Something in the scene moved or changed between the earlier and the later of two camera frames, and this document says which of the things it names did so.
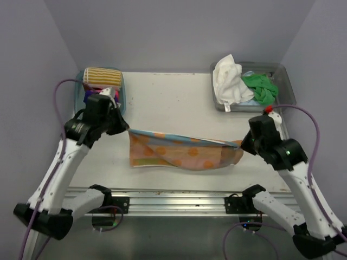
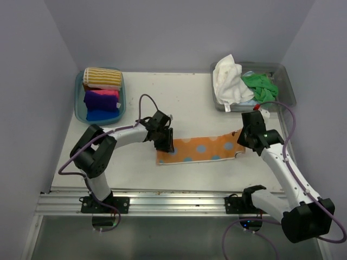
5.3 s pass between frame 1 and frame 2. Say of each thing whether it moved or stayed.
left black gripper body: moved
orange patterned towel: moved
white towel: stayed
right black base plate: stayed
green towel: stayed
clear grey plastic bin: stayed
